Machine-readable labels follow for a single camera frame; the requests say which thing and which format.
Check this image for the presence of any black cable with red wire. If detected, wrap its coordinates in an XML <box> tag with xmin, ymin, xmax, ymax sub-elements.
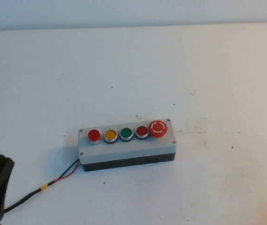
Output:
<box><xmin>3</xmin><ymin>159</ymin><xmax>81</xmax><ymax>214</ymax></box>

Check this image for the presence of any dark red push button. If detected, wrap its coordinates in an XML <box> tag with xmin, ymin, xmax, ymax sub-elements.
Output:
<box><xmin>134</xmin><ymin>126</ymin><xmax>149</xmax><ymax>141</ymax></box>

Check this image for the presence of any yellow push button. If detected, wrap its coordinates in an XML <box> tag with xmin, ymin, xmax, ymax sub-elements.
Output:
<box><xmin>103</xmin><ymin>129</ymin><xmax>118</xmax><ymax>145</ymax></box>

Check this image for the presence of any grey push-button control box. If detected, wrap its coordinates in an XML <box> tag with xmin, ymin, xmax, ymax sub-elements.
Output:
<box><xmin>77</xmin><ymin>118</ymin><xmax>176</xmax><ymax>173</ymax></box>

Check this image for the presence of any red emergency stop mushroom button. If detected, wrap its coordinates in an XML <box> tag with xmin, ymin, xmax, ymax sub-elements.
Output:
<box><xmin>148</xmin><ymin>120</ymin><xmax>168</xmax><ymax>139</ymax></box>

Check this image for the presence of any red illuminated push button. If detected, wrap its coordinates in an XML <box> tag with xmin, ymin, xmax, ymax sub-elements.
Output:
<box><xmin>87</xmin><ymin>129</ymin><xmax>101</xmax><ymax>146</ymax></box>

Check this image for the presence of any green push button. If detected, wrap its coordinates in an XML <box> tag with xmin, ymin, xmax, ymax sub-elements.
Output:
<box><xmin>119</xmin><ymin>127</ymin><xmax>134</xmax><ymax>143</ymax></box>

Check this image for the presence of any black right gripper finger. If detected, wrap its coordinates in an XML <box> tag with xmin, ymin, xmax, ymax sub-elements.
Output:
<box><xmin>0</xmin><ymin>157</ymin><xmax>15</xmax><ymax>222</ymax></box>

